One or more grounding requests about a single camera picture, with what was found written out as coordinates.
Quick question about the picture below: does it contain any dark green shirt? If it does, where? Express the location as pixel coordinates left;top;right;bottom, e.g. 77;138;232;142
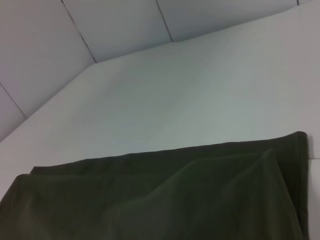
0;130;309;240

